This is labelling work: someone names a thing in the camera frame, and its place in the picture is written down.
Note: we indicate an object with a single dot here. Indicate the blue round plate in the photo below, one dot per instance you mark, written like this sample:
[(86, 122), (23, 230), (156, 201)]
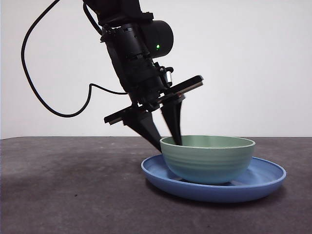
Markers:
[(219, 193)]

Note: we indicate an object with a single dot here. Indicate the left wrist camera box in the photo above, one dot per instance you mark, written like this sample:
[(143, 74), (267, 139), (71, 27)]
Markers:
[(168, 75)]

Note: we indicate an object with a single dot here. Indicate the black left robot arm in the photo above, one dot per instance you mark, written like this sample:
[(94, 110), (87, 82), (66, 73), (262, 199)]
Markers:
[(126, 48)]

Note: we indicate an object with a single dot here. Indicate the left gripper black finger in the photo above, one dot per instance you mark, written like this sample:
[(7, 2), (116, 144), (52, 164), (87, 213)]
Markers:
[(143, 129), (173, 119)]

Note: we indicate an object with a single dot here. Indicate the green ribbed bowl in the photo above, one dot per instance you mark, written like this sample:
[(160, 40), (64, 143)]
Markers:
[(209, 165)]

